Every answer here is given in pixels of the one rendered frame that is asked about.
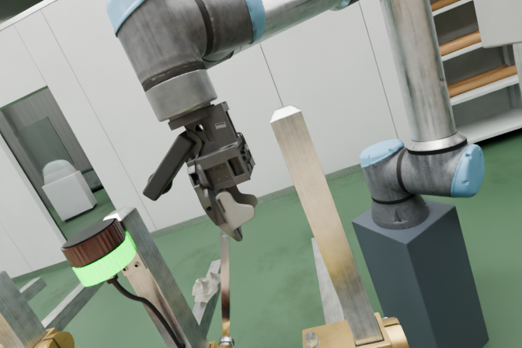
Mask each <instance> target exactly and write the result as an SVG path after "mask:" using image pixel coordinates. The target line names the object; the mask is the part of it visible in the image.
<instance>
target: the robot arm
mask: <svg viewBox="0 0 522 348"><path fill-rule="evenodd" d="M358 1H360V0H108V2H107V5H106V12H107V15H108V16H109V19H110V22H111V23H112V26H113V28H114V34H115V36H116V37H117V38H118V39H119V41H120V43H121V45H122V47H123V49H124V51H125V53H126V55H127V57H128V59H129V61H130V63H131V65H132V68H133V69H134V72H135V74H136V76H137V78H138V80H139V82H140V83H141V86H142V88H143V90H144V92H145V95H146V97H147V99H148V101H149V103H150V105H151V108H152V109H153V111H154V113H155V115H156V117H157V119H158V121H159V122H163V121H166V120H169V122H168V123H167V124H168V125H169V128H170V130H171V131H174V130H175V129H178V128H180V127H185V129H186V130H185V131H184V132H182V133H181V134H179V135H178V136H177V138H176V139H175V140H174V142H173V144H172V146H171V147H170V149H169V150H168V152H167V153H166V155H165V157H164V158H163V160H162V161H161V163H160V165H159V166H158V168H157V169H156V171H155V172H154V173H152V174H151V175H150V176H149V178H148V183H147V186H146V187H145V188H144V190H143V192H142V193H143V195H144V196H146V197H147V198H149V199H150V200H152V201H156V200H157V199H158V198H159V197H160V196H161V195H164V194H165V193H168V192H169V191H170V190H171V188H172V182H173V180H174V179H175V177H176V175H177V173H178V172H179V170H180V169H181V168H182V166H183V164H184V163H186V165H187V173H188V176H189V178H190V182H191V184H192V186H193V189H194V190H195V192H196V194H197V197H198V199H199V201H200V204H201V206H202V208H203V209H204V211H205V212H206V214H207V215H208V217H209V218H210V219H211V220H212V221H213V222H214V224H215V225H217V226H218V227H219V228H220V229H221V230H222V231H223V232H225V233H226V234H227V235H229V236H231V237H232V238H233V239H234V240H236V241H237V242H240V241H241V240H242V238H243V235H242V229H241V225H243V224H244V223H246V222H247V221H249V220H251V219H252V218H254V216H255V214H256V212H255V209H254V208H255V207H256V206H257V204H258V200H257V198H256V196H255V195H253V194H246V193H241V192H240V191H239V190H238V187H237V186H236V185H238V184H240V183H243V182H246V181H249V180H250V179H251V178H250V177H251V175H252V171H253V168H254V165H255V161H254V159H253V157H252V154H251V152H250V150H249V147H248V145H247V143H246V141H245V138H244V136H243V134H242V133H241V132H237V131H236V129H235V126H234V124H233V123H232V120H231V118H230V116H229V113H228V110H229V107H228V104H227V102H226V101H224V102H222V103H219V104H216V105H214V104H211V102H212V101H214V100H216V99H217V98H218V95H217V93H216V92H215V89H214V87H213V84H212V82H211V80H210V77H209V75H208V73H207V70H208V69H209V68H212V67H214V66H215V65H217V64H220V63H221V62H224V61H226V60H228V59H230V58H232V57H233V56H234V55H236V54H238V53H240V52H242V51H244V50H247V49H249V48H250V47H253V46H255V45H257V44H259V43H261V42H263V41H264V40H268V39H269V38H271V37H274V36H276V35H277V34H279V33H282V32H283V31H285V30H288V29H290V28H292V27H294V26H296V25H298V24H300V23H302V22H304V21H306V20H309V19H311V18H313V17H315V16H317V15H319V14H321V13H323V12H325V11H327V10H331V11H339V10H342V9H344V8H346V7H348V6H350V5H352V4H353V3H355V2H358ZM379 1H380V4H381V11H382V14H383V17H384V21H385V27H386V30H387V34H388V40H389V43H390V47H391V53H392V57H393V60H394V63H395V70H396V73H397V76H398V83H399V86H400V89H401V94H402V99H403V102H404V106H405V112H406V116H407V119H408V123H409V129H410V132H411V136H412V139H411V140H410V141H409V143H408V144H407V145H406V148H405V146H404V143H403V142H402V140H399V139H391V140H388V141H382V142H379V143H377V144H373V145H371V146H370V147H368V148H366V149H365V150H363V151H362V152H361V153H360V163H361V168H362V169H363V172H364V176H365V179H366V181H367V186H368V189H369V191H370V194H371V198H372V207H371V208H372V209H371V216H372V218H373V221H374V223H375V224H376V225H378V226H380V227H383V228H387V229H405V228H411V227H414V226H417V225H418V224H421V223H422V222H424V221H425V220H426V219H427V218H428V216H429V213H430V212H429V208H428V206H427V203H426V201H425V200H424V199H423V198H422V197H421V196H420V194H421V195H430V196H439V197H452V198H456V197H464V198H469V197H473V196H474V195H476V193H477V192H478V191H479V189H480V187H481V185H482V181H483V176H484V170H485V165H484V161H485V160H484V155H483V152H482V149H481V148H480V147H479V146H478V145H476V144H468V141H467V137H466V135H465V134H463V133H461V132H460V131H458V130H456V127H455V123H454V116H453V112H452V108H451V101H450V96H449V93H448V89H447V82H446V78H445V74H444V66H443V63H442V59H441V55H440V48H439V44H438V39H437V33H436V29H435V25H434V21H433V13H432V9H431V5H430V0H379ZM200 125H201V126H202V127H203V129H202V128H201V127H200ZM238 134H239V136H238Z"/></svg>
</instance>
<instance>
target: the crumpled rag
mask: <svg viewBox="0 0 522 348"><path fill-rule="evenodd" d="M219 282H221V275H220V274H219V273H212V272H209V274H208V278H207V279H206V278H199V279H197V280H196V283H195V285H194V286H193V292H192V295H195V300H194V301H195V302H197V303H198V302H199V305H200V303H201V302H202V301H203V302H206V303H207V302H208V300H210V299H211V297H212V296H213V295H214V294H215V293H216V292H217V291H218V283H219Z"/></svg>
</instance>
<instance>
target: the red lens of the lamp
mask: <svg viewBox="0 0 522 348"><path fill-rule="evenodd" d="M113 218H115V219H114V220H115V221H114V223H113V224H111V225H110V226H109V227H108V228H107V229H106V230H104V231H102V232H101V233H99V234H98V235H96V236H94V237H92V238H91V239H89V240H87V241H85V242H83V243H81V244H79V245H75V246H73V247H71V248H68V249H65V248H64V247H63V246H64V245H63V246H62V247H61V251H62V252H63V254H64V256H65V257H66V259H67V261H68V262H69V263H70V265H71V267H79V266H83V265H85V264H87V263H90V262H92V261H94V260H96V259H98V258H99V257H101V256H103V255H105V254H106V253H108V252H109V251H110V250H112V249H114V248H115V247H116V246H117V245H119V244H120V243H121V242H122V241H123V240H124V239H125V237H126V233H125V231H124V229H123V228H122V226H121V224H120V222H119V221H118V219H117V218H116V217H113Z"/></svg>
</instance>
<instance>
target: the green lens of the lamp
mask: <svg viewBox="0 0 522 348"><path fill-rule="evenodd" d="M135 254H136V251H135V249H134V247H133V246H132V244H131V241H130V240H129V238H128V237H127V236H126V239H125V241H124V242H123V243H122V244H121V245H120V246H119V247H118V248H117V249H115V250H114V251H113V252H111V253H110V254H109V255H107V256H105V257H104V258H102V259H100V260H99V261H97V262H95V263H93V264H90V265H88V266H85V267H82V268H74V267H72V269H73V270H74V271H75V273H76V275H77V276H78V278H79V279H80V281H81V282H82V285H83V286H85V287H88V286H92V285H95V284H98V283H100V282H102V281H104V280H106V279H108V278H110V277H111V276H113V275H114V274H116V273H117V272H119V271H120V270H122V269H123V268H124V267H125V266H126V265H127V264H128V263H129V262H130V261H131V260H132V259H133V258H134V256H135Z"/></svg>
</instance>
